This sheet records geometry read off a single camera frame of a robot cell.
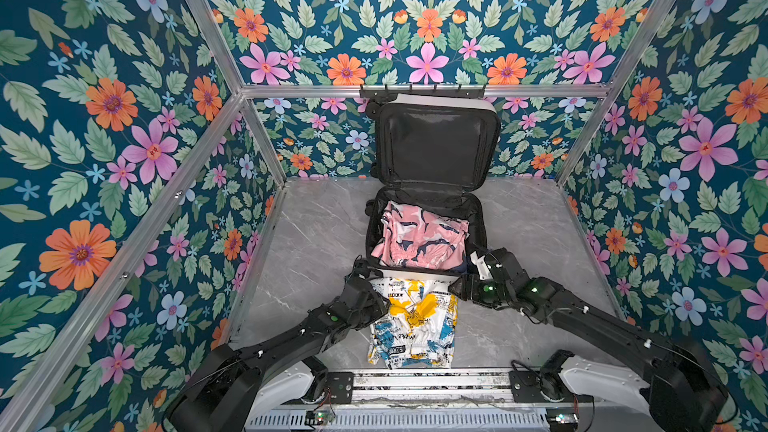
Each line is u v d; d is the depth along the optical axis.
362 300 0.68
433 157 0.95
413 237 0.95
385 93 0.90
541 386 0.65
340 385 0.74
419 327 0.81
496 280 0.67
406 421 0.77
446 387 0.75
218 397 0.41
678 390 0.40
